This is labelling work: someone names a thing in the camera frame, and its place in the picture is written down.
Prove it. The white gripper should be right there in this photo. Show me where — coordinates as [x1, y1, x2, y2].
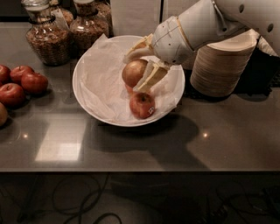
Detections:
[123, 17, 194, 93]

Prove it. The yellowish red apple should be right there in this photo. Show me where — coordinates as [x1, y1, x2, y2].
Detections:
[122, 59, 148, 88]

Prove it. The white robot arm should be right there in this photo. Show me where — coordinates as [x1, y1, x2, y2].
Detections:
[123, 0, 280, 93]

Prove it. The red apple in bowl rear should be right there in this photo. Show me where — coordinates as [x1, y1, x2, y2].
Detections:
[125, 84, 134, 95]

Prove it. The red apple with sticker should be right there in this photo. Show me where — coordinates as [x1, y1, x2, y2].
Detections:
[129, 93, 156, 119]

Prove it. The white bowl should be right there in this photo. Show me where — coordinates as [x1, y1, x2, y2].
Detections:
[72, 34, 186, 128]

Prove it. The red apple on table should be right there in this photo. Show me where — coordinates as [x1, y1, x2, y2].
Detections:
[10, 66, 34, 85]
[21, 73, 48, 95]
[0, 65, 11, 84]
[0, 83, 25, 108]

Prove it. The yellowish apple at edge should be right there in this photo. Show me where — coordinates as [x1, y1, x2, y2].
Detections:
[0, 102, 8, 126]

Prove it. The white paper liner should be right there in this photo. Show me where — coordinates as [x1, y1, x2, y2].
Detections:
[79, 33, 182, 123]

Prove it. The rear glass jar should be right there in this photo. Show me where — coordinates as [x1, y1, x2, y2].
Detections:
[95, 0, 113, 37]
[49, 0, 74, 25]

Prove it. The stack of paper bowls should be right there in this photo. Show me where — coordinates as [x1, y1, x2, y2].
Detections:
[190, 30, 259, 98]

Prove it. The glass jar of granola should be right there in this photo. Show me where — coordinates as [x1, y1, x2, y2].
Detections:
[70, 0, 109, 56]
[21, 0, 71, 66]

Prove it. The black cable on floor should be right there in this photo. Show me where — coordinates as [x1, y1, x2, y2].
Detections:
[0, 172, 123, 224]

